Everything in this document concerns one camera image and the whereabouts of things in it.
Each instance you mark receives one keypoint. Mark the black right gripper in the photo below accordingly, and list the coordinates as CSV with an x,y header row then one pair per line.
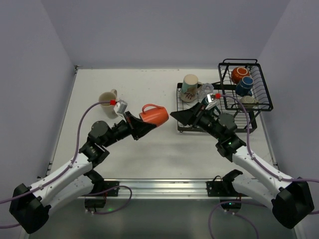
x,y
198,113

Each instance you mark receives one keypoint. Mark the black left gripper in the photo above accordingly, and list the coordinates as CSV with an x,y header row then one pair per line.
x,y
132,126

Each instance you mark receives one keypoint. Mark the orange ceramic mug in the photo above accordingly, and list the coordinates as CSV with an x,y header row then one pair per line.
x,y
154,114

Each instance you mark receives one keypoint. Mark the tall floral cream mug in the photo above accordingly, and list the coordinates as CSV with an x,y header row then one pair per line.
x,y
190,87

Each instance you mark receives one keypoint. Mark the beige ceramic mug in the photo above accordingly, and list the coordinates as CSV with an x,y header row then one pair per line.
x,y
105,100

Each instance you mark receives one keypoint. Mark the teal ceramic cup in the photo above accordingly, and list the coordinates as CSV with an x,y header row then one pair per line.
x,y
206,101

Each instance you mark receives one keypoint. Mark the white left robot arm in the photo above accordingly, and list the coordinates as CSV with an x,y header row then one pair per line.
x,y
32,205

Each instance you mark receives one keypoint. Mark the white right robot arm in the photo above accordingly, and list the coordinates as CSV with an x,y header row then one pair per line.
x,y
289,199

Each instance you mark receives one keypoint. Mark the clear glass cup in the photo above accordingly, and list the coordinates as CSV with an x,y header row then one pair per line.
x,y
205,89

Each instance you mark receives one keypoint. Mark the blue round mug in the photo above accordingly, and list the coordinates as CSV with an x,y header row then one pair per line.
x,y
244,87

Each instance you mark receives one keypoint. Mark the cream round mug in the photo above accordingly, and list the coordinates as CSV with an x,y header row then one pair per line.
x,y
249,102

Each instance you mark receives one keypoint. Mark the orange round mug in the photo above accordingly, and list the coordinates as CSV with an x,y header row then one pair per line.
x,y
238,73

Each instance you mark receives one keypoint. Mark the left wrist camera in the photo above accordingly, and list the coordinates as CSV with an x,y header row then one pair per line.
x,y
120,107

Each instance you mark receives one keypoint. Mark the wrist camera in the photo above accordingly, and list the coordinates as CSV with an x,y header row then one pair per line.
x,y
213,101
120,107

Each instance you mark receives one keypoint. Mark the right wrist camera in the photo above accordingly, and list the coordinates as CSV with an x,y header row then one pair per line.
x,y
213,101

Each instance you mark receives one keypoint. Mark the black wire dish rack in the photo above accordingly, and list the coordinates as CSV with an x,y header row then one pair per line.
x,y
259,92

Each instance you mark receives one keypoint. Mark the aluminium mounting rail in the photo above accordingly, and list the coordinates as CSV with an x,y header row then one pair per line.
x,y
165,189

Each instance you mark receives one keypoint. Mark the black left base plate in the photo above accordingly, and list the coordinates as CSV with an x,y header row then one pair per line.
x,y
105,189

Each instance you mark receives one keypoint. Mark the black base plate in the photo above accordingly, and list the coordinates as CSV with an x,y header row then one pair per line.
x,y
220,187
105,189

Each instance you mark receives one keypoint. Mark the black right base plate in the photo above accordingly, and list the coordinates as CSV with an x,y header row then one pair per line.
x,y
220,187

